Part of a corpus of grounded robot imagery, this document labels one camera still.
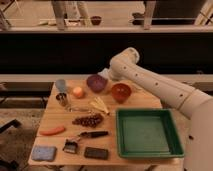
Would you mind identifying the light grey towel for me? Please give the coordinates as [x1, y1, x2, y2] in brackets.
[99, 68, 110, 79]

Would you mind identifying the red bowl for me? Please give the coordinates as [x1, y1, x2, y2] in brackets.
[111, 83, 132, 103]

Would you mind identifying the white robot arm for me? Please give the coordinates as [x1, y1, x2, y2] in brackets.
[109, 47, 213, 171]

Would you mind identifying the purple bowl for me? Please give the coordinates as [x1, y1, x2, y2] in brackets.
[86, 74, 108, 93]

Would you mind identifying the dark bowl in background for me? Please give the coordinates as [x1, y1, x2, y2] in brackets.
[91, 16, 102, 26]

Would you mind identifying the yellow banana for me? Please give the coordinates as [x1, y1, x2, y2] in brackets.
[90, 97, 110, 115]

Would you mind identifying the orange peach fruit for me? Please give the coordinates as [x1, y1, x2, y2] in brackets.
[72, 87, 84, 98]

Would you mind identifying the metal spoon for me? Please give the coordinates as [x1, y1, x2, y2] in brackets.
[67, 107, 91, 113]

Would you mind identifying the bunch of dark grapes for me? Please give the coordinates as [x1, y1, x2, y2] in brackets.
[72, 114, 103, 128]

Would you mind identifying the small metal cup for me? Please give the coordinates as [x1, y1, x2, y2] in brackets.
[56, 93, 68, 107]

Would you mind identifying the grey blue cup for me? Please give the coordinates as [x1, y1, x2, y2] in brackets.
[55, 79, 67, 93]

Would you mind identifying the green plastic tray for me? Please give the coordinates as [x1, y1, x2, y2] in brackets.
[116, 109, 184, 159]

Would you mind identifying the dark rectangular sponge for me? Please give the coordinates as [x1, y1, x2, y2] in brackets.
[84, 147, 109, 160]

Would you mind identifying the small black brush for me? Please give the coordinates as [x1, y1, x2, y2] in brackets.
[63, 140, 78, 154]

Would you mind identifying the orange carrot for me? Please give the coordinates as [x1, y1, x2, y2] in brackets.
[39, 126, 66, 136]

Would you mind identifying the blue grey sponge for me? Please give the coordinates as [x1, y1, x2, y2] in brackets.
[31, 146, 57, 162]

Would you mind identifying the black handled brush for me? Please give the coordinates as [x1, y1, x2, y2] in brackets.
[78, 131, 109, 138]

